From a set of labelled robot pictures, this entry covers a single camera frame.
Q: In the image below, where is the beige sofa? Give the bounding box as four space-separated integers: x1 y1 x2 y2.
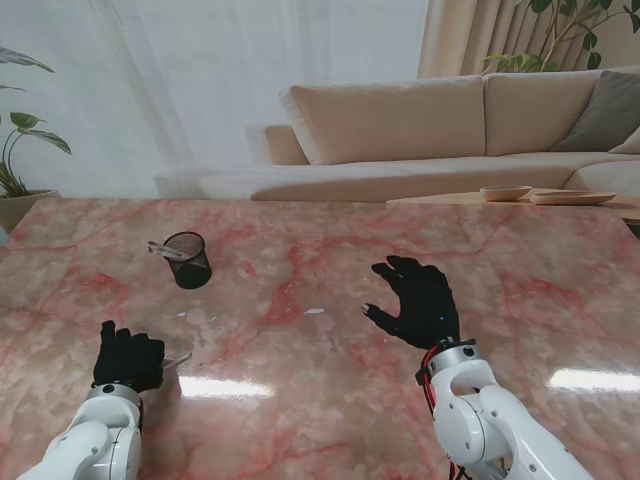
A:
154 67 640 204

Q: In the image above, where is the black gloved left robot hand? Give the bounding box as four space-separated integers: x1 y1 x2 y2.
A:
92 319 166 394

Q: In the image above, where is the beige curtain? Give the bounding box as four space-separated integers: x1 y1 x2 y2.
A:
417 0 640 80

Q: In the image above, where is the small-leaf green tree plant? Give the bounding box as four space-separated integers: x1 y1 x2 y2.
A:
480 0 614 76

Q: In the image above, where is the black mesh holder cup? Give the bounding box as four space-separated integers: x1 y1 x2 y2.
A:
160 232 214 290

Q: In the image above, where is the large-leaf green plant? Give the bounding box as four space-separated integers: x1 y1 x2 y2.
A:
0 45 73 199

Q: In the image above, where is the flat wooden plate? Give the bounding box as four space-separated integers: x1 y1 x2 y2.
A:
529 190 617 206

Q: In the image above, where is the sheer white curtain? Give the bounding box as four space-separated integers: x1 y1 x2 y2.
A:
0 0 431 199

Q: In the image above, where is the pale plant pot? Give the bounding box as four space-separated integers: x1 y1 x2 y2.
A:
0 188 62 235

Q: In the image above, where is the wooden bowl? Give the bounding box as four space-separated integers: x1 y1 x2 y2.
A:
479 184 534 203

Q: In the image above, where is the red and black cable bundle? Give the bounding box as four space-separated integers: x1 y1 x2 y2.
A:
417 349 471 480

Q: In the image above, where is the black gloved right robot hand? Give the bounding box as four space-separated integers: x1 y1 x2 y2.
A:
362 254 461 351

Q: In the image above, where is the grey cushion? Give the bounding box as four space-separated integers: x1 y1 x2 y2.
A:
552 69 640 154

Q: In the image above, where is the cream cushion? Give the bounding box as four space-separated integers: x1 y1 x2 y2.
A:
608 131 640 156

